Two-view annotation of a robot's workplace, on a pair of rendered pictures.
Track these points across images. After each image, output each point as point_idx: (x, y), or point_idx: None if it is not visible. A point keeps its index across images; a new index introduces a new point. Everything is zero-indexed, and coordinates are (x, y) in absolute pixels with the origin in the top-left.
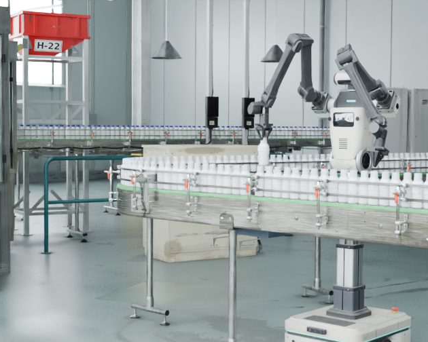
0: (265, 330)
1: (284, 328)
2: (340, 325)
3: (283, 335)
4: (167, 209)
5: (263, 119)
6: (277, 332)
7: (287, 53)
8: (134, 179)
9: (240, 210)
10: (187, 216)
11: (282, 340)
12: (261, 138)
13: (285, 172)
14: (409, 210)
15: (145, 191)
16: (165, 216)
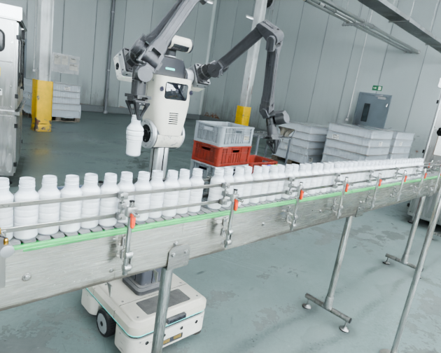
0: None
1: None
2: (185, 300)
3: (25, 340)
4: (47, 278)
5: (145, 89)
6: (8, 342)
7: (197, 2)
8: (10, 249)
9: (200, 234)
10: (102, 273)
11: (49, 347)
12: (141, 117)
13: (250, 174)
14: (337, 193)
15: None
16: (40, 293)
